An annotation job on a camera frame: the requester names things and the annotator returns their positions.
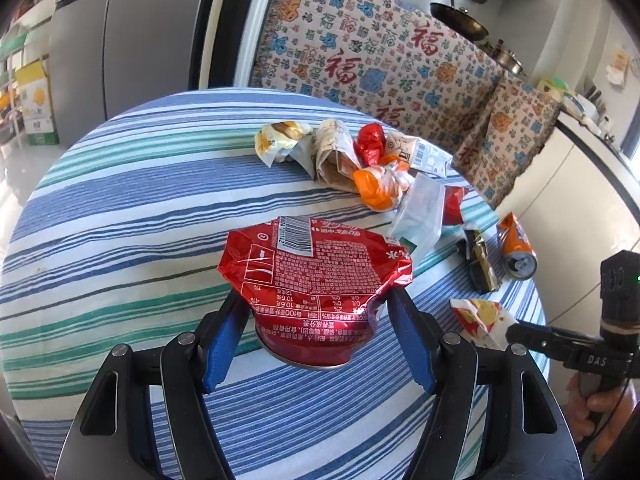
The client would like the clear plastic bag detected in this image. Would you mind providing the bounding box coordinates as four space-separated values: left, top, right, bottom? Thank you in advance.
390 174 446 261

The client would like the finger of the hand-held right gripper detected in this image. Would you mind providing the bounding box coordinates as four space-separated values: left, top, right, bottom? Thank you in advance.
506 322 571 358

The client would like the paper note on wall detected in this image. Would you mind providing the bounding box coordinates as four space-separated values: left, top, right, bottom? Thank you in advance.
605 47 630 86

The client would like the yellow green cardboard box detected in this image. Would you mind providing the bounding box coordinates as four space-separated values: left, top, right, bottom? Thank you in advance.
14 60 58 146

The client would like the orange plastic bag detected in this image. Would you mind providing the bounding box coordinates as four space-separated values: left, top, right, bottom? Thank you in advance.
351 157 416 212

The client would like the brown paper wrap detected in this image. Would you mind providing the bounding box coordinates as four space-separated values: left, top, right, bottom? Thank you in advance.
297 119 368 193

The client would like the grey refrigerator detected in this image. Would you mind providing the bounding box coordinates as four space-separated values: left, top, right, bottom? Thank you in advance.
47 0 211 146

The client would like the knife block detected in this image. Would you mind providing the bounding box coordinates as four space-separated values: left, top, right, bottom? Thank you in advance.
582 85 608 121

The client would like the white labelled packet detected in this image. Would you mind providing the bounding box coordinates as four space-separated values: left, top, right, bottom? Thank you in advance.
385 132 453 178

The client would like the steel cooking pot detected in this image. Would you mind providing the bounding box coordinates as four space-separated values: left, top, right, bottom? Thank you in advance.
482 40 523 77

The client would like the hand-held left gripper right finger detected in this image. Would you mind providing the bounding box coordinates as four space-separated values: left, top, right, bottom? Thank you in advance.
387 287 586 480

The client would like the white kitchen cabinet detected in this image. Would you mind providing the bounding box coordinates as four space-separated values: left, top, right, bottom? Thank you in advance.
495 107 640 333

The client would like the red snack packet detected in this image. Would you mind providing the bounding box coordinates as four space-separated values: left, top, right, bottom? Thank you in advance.
442 186 469 226

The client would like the black frying pan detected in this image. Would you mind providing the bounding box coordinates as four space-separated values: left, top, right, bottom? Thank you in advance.
430 0 490 43

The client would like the white red yellow wrapper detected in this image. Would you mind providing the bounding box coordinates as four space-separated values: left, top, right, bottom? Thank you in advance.
450 297 521 351

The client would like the blue green striped tablecloth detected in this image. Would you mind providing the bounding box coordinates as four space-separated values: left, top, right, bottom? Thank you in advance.
0 89 551 480

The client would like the person's right hand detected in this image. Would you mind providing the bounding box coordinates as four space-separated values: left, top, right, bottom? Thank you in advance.
567 375 640 443

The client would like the crushed orange can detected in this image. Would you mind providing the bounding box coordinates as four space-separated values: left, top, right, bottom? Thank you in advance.
496 212 538 280

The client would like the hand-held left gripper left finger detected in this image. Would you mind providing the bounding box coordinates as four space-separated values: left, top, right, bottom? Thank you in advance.
54 287 251 480

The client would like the printed blanket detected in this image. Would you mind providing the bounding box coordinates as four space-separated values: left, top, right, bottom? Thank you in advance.
248 0 563 211

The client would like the crumpled red foil wrapper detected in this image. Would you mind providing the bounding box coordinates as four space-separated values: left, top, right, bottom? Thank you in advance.
354 124 390 167

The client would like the red instant noodle cup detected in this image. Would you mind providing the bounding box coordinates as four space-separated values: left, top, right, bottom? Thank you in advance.
217 215 415 371

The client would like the dark gold wrapper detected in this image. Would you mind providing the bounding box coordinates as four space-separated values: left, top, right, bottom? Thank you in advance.
457 225 501 295

